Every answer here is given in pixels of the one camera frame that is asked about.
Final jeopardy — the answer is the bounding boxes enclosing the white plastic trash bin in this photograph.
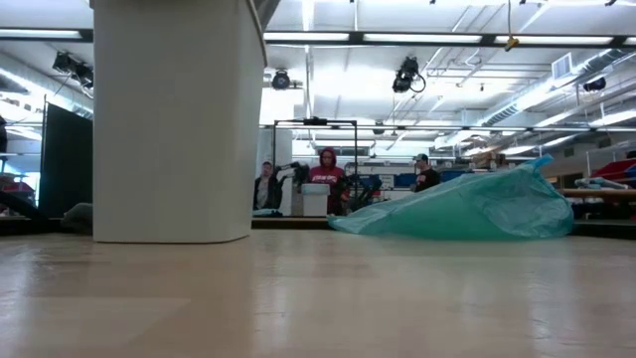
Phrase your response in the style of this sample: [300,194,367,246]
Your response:
[91,0,268,245]

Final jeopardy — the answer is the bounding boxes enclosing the green plastic trash bag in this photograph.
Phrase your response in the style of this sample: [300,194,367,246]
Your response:
[327,153,575,244]

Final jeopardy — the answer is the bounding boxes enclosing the person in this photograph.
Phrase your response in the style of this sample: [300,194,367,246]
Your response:
[252,159,283,211]
[410,152,442,194]
[307,146,350,217]

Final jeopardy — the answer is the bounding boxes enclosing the small white background bin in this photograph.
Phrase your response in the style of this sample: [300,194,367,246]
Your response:
[300,182,332,218]

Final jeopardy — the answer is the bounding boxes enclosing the black ceiling spotlight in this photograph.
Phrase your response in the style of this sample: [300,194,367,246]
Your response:
[271,69,292,91]

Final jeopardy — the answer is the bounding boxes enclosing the yellow ceiling hook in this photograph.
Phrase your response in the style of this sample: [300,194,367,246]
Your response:
[504,0,522,53]

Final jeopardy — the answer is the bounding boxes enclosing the dark gloves with yellow trim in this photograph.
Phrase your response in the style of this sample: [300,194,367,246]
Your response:
[60,202,94,235]

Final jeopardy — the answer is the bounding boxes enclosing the black partition panel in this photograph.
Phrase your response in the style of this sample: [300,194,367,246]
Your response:
[38,102,94,219]

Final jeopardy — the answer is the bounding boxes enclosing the ceiling air vent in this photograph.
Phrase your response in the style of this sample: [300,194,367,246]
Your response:
[551,52,573,81]

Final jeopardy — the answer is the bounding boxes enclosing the wooden background table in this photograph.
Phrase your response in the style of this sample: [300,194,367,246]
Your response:
[560,187,636,201]

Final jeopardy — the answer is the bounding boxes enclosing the black background rig frame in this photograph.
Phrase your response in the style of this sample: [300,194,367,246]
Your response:
[271,116,359,216]

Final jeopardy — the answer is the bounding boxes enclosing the black ceiling camera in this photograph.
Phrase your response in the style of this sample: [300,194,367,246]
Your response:
[392,55,427,94]

